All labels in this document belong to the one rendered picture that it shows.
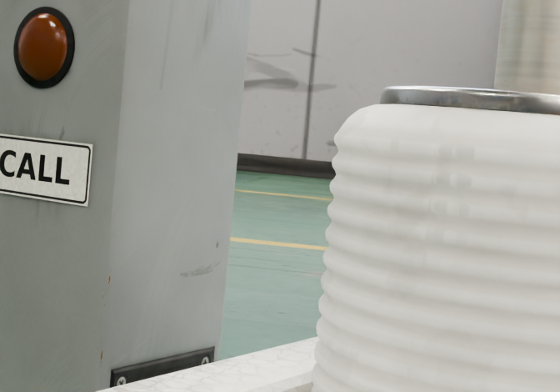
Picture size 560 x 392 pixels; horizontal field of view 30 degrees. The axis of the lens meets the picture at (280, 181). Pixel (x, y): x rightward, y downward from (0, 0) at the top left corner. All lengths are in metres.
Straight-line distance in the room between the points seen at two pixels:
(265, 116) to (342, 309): 5.16
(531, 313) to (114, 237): 0.16
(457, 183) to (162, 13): 0.16
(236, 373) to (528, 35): 0.11
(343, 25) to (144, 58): 5.07
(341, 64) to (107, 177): 5.06
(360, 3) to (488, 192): 5.20
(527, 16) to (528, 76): 0.01
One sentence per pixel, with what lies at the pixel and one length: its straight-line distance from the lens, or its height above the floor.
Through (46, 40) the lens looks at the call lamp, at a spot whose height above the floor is 0.26.
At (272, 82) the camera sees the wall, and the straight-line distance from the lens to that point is 5.40.
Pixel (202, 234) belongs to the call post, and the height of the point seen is 0.20.
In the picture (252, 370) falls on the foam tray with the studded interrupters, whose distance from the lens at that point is 0.27.
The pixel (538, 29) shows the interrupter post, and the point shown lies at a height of 0.27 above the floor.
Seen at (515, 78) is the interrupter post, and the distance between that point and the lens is 0.25.
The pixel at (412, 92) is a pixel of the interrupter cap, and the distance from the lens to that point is 0.23.
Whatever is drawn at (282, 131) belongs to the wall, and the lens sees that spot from 5.39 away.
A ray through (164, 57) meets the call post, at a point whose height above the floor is 0.26.
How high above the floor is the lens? 0.24
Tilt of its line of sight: 3 degrees down
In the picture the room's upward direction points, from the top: 5 degrees clockwise
